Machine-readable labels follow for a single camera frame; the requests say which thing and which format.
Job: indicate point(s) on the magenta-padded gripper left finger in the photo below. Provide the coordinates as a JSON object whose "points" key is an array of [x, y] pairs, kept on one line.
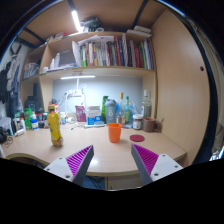
{"points": [[77, 160]]}

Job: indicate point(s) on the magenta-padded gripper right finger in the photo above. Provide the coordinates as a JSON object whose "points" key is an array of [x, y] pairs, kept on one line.
{"points": [[146, 160]]}

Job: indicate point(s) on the yellow drink bottle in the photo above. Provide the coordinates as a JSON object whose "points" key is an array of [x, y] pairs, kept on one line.
{"points": [[54, 128]]}

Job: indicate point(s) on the flat round red coaster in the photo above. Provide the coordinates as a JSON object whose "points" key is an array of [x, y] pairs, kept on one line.
{"points": [[137, 138]]}

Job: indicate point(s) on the brown ceramic mug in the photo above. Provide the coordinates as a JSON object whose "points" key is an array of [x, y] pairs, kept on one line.
{"points": [[148, 125]]}

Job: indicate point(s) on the brown jar with white lid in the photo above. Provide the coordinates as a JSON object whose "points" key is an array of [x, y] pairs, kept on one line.
{"points": [[137, 122]]}

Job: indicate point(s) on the grey hairbrush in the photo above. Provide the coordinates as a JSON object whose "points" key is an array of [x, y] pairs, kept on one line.
{"points": [[95, 125]]}

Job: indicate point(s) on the orange plastic cup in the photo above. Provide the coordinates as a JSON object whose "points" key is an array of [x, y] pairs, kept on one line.
{"points": [[114, 132]]}

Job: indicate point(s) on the blue and white carton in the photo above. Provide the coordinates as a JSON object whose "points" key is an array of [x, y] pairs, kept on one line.
{"points": [[94, 115]]}

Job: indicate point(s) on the glass bottle with green cap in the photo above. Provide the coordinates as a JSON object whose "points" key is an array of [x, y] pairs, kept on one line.
{"points": [[127, 111]]}

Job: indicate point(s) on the clear glass bottle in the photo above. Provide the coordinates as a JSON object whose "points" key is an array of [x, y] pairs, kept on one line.
{"points": [[146, 106]]}

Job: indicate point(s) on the white jar with blue lid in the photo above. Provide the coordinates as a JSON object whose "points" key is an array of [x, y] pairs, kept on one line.
{"points": [[34, 124]]}

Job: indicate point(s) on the red and white canister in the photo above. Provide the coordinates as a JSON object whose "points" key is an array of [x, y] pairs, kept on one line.
{"points": [[56, 107]]}

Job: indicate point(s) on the green plastic bottle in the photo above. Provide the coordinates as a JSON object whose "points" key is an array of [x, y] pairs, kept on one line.
{"points": [[103, 108]]}

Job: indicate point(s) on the grey shaker bottle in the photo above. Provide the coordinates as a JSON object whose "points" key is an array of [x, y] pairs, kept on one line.
{"points": [[110, 111]]}

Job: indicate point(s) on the green plastic container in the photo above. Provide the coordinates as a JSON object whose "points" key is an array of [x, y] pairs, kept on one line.
{"points": [[27, 115]]}

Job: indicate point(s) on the under-shelf light bar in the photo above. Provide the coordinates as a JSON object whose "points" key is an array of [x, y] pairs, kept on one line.
{"points": [[78, 77]]}

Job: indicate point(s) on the wooden shelf unit with books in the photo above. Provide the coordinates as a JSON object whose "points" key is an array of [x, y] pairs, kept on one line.
{"points": [[100, 70]]}

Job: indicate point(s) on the hanging clothes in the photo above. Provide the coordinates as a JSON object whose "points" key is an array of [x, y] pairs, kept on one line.
{"points": [[11, 80]]}

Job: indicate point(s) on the ceiling light tube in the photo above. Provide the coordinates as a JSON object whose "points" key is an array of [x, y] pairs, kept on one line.
{"points": [[76, 20]]}

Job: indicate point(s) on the white wall power socket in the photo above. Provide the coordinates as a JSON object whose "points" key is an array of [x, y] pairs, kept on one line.
{"points": [[75, 93]]}

